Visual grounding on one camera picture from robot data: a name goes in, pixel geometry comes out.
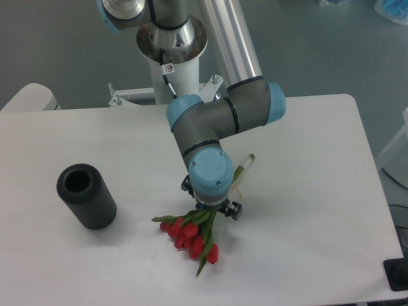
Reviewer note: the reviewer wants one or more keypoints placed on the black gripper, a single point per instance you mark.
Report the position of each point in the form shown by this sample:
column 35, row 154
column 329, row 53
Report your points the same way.
column 223, row 205

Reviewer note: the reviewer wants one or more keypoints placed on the red tulip bouquet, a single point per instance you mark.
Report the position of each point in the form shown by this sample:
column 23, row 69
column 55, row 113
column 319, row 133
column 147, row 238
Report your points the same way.
column 193, row 232

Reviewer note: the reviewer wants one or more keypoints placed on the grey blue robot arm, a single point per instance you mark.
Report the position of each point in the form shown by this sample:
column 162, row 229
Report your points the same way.
column 207, row 73

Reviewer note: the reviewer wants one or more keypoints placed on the black ribbed cylindrical vase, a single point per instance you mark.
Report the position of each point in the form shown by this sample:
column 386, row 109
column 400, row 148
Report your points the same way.
column 84, row 191

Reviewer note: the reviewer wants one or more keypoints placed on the black device at table edge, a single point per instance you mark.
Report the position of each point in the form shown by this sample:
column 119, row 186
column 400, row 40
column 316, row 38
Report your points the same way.
column 396, row 273

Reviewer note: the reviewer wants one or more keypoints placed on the white chair back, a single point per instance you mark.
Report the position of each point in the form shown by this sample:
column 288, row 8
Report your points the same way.
column 32, row 98

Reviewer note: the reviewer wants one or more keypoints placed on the blue plastic bag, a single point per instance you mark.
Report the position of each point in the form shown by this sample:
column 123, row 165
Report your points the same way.
column 393, row 10

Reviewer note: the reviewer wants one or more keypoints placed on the white metal base frame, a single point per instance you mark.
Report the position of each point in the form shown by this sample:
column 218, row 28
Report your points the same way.
column 145, row 96

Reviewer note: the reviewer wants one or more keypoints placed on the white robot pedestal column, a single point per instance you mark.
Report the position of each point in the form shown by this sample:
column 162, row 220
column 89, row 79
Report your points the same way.
column 173, row 57

